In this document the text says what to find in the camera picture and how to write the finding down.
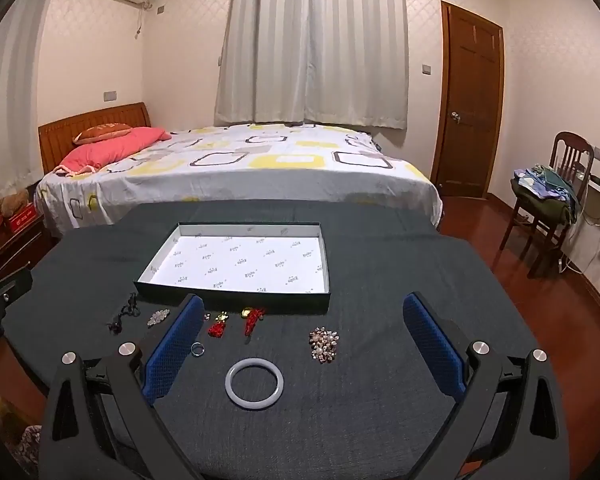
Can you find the wall socket above headboard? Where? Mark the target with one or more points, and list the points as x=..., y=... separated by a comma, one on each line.
x=110, y=96

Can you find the wooden chair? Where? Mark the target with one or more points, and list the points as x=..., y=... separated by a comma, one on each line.
x=572, y=147

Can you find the orange red cushion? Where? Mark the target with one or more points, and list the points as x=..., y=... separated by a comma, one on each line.
x=102, y=131

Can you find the shallow green jewelry box tray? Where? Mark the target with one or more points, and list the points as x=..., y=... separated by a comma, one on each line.
x=240, y=260

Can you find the red knot charm gold ornament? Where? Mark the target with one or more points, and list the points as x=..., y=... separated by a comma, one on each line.
x=216, y=330
x=252, y=321

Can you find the pink pillow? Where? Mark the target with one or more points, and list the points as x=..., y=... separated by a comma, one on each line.
x=115, y=147

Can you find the white jade bangle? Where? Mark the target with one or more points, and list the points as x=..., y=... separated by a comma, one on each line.
x=229, y=382

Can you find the white window curtain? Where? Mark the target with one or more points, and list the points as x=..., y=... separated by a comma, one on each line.
x=310, y=50

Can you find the pale side curtain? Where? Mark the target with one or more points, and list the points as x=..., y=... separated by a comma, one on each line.
x=10, y=110

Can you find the pile of clothes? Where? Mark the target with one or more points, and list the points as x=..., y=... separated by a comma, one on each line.
x=540, y=195

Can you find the wooden nightstand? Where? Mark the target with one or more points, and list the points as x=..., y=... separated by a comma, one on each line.
x=20, y=247

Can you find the brown wooden door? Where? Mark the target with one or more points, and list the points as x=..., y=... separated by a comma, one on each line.
x=467, y=110

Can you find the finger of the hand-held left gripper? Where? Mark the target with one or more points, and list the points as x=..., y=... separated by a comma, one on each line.
x=10, y=285

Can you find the wooden headboard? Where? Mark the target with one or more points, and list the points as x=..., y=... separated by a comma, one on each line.
x=90, y=120

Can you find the red gift box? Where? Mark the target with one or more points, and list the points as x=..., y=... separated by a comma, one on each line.
x=22, y=219

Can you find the dark table cloth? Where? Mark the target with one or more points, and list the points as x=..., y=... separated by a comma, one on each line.
x=380, y=260

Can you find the bed with patterned sheet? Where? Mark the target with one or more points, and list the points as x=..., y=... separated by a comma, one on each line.
x=280, y=175

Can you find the silver rhinestone brooch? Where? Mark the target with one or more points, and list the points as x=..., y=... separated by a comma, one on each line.
x=158, y=317

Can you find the brown plush toy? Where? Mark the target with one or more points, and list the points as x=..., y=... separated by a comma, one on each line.
x=12, y=202

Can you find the white side desk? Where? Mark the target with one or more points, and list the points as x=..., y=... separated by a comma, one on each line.
x=592, y=232

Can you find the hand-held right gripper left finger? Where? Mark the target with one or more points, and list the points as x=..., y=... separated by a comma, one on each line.
x=175, y=345

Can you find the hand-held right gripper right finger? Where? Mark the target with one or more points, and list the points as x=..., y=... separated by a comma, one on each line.
x=432, y=345

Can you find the pearl cluster brooch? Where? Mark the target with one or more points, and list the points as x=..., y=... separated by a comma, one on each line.
x=324, y=344

